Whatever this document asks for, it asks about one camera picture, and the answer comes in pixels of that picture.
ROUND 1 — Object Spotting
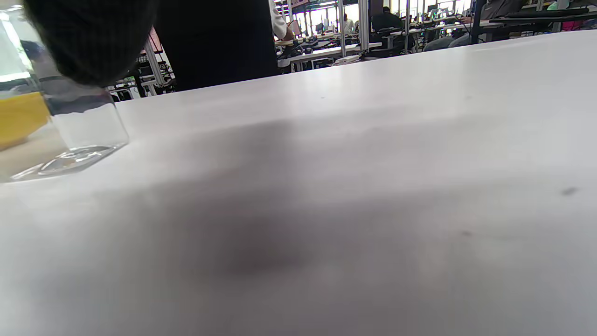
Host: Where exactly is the person's right hand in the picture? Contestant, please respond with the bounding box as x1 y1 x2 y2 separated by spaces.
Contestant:
22 0 158 88

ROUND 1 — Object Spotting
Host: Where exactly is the clear coffee jar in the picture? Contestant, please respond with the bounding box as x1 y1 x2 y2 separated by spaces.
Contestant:
0 6 130 183

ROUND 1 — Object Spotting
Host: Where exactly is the yellow bowl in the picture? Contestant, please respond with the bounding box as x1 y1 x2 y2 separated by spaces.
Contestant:
0 91 51 151

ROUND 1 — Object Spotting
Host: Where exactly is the white background desk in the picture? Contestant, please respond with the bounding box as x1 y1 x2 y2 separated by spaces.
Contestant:
275 42 383 73

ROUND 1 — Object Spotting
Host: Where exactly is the black background desk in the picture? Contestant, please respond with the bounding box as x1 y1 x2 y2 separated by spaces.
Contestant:
471 7 597 42

